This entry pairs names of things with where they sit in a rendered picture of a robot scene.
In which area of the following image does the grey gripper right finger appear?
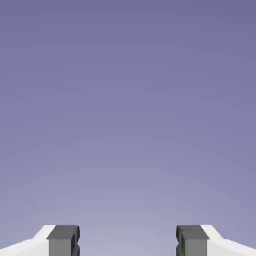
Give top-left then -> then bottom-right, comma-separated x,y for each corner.
175,224 -> 256,256

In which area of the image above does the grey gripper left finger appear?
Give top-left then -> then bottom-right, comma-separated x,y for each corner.
0,224 -> 81,256

